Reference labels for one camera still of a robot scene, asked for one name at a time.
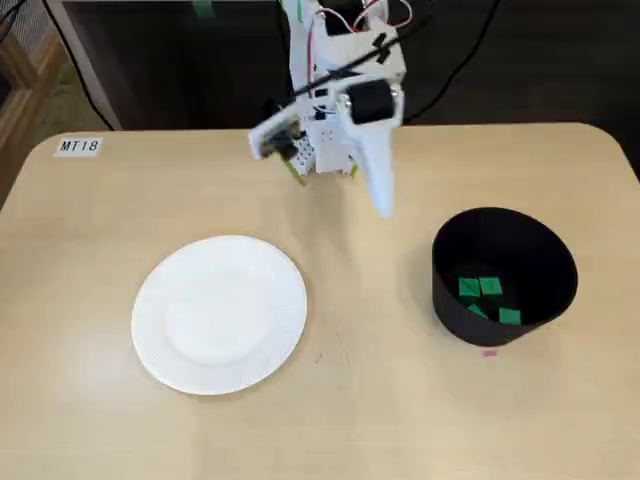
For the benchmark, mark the white MT18 label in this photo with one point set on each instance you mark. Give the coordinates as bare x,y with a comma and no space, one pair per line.
78,145

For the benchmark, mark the green block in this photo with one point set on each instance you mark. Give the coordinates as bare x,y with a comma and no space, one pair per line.
509,316
469,287
490,286
477,310

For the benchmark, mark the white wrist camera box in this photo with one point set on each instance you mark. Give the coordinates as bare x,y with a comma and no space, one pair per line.
270,131

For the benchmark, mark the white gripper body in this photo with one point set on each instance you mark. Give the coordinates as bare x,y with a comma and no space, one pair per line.
370,106

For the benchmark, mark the green tape strip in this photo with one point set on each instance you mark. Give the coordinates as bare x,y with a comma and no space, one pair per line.
354,170
296,176

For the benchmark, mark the black pot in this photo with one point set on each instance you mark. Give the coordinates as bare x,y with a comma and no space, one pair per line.
525,240

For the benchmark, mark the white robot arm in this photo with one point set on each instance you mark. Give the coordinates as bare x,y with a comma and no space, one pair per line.
300,60

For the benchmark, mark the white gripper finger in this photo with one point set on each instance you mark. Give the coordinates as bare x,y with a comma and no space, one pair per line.
380,170

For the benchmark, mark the white desk leg panel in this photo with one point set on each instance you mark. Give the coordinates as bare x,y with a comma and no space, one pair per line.
87,70

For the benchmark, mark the white paper plate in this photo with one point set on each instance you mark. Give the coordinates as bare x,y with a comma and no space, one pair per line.
215,320

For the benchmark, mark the small pink sticker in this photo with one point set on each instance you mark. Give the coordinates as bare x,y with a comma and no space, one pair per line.
490,353

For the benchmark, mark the green tape piece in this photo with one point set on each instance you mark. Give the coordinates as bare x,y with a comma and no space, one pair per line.
202,7

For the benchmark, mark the wooden furniture frame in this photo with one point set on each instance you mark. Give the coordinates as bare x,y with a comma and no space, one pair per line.
25,65

